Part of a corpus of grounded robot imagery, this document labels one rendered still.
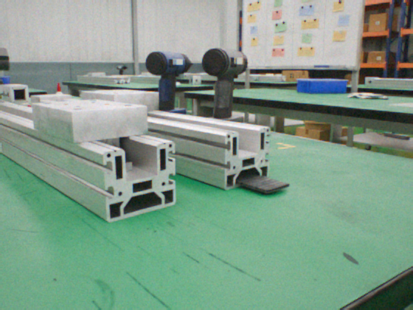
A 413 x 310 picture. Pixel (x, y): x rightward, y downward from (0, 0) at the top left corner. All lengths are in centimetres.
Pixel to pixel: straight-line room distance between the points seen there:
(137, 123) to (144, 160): 6
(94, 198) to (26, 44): 1207
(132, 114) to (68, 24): 1236
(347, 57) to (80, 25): 1030
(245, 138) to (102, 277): 36
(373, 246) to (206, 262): 17
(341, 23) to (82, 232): 340
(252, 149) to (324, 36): 322
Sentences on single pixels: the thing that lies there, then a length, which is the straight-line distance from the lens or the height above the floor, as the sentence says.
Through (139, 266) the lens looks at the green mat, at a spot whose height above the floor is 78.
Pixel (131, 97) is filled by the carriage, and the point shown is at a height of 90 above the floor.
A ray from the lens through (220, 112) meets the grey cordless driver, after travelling 85.
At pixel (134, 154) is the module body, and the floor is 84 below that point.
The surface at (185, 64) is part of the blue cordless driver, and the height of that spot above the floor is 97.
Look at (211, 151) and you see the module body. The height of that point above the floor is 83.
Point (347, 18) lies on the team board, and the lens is 367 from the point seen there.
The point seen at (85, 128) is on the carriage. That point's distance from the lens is 51.
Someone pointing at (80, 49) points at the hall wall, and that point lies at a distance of 1289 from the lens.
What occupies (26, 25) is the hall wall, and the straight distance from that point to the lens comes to 1255.
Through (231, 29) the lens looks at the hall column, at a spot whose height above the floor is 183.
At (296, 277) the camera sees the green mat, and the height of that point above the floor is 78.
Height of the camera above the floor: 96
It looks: 13 degrees down
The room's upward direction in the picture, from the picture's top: straight up
